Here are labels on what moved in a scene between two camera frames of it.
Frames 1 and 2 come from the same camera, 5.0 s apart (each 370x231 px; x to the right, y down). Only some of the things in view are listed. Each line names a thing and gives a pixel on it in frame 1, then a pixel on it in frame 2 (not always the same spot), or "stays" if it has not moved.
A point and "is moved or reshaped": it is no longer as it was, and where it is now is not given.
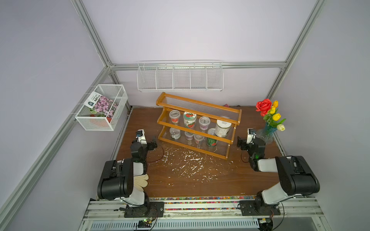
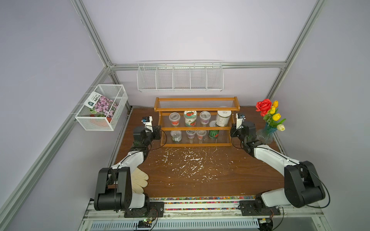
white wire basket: x=102 y=110 stays
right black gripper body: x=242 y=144 → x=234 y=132
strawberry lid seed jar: x=190 y=119 stays
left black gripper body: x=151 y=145 → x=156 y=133
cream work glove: x=140 y=182 stays
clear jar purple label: x=204 y=122 is moved or reshaped
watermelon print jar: x=210 y=142 → x=213 y=134
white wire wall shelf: x=180 y=75 stays
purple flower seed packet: x=106 y=106 stays
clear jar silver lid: x=175 y=134 is moved or reshaped
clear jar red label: x=174 y=115 stays
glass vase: x=266 y=134 stays
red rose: x=263 y=106 stays
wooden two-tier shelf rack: x=202 y=127 is moved or reshaped
